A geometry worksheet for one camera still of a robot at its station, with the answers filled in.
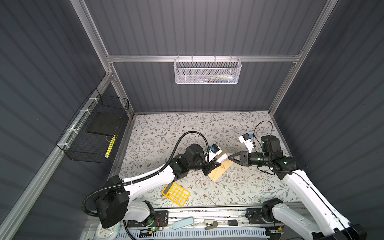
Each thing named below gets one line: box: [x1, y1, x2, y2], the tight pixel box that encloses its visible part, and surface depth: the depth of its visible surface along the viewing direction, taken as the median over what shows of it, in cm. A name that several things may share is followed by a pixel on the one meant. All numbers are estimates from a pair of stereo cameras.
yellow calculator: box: [162, 182, 190, 207], surface depth 82 cm
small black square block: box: [228, 219, 238, 227], surface depth 74 cm
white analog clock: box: [95, 221, 121, 240], surface depth 69 cm
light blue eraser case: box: [172, 217, 194, 230], surface depth 71 cm
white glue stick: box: [216, 153, 228, 163], surface depth 73 cm
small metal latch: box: [205, 220, 218, 230], surface depth 72 cm
